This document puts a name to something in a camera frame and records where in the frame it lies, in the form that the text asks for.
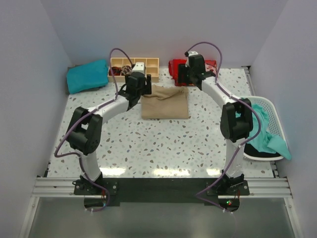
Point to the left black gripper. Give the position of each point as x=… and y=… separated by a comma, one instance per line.
x=147, y=88

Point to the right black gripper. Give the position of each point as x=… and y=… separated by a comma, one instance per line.
x=182, y=69

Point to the beige t shirt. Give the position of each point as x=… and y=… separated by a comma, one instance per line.
x=165, y=103

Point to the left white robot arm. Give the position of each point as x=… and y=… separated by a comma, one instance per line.
x=85, y=128

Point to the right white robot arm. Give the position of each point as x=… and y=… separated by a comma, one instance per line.
x=236, y=123

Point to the brown floral fabric item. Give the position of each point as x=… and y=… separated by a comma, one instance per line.
x=126, y=70

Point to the red cartoon folded cloth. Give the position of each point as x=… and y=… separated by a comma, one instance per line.
x=173, y=69

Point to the orange black fabric item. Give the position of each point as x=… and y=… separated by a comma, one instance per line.
x=116, y=71

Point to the folded teal t shirt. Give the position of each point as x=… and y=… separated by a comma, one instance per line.
x=87, y=76

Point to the white plastic laundry basket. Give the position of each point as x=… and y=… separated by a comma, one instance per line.
x=274, y=126

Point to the teal shirt in basket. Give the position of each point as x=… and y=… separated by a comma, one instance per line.
x=266, y=144

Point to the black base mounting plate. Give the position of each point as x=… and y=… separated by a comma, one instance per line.
x=106, y=192

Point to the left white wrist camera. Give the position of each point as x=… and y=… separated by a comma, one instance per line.
x=139, y=67

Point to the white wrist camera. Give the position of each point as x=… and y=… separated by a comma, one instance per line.
x=139, y=67
x=190, y=53

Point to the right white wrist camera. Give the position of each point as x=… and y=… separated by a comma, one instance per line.
x=190, y=53

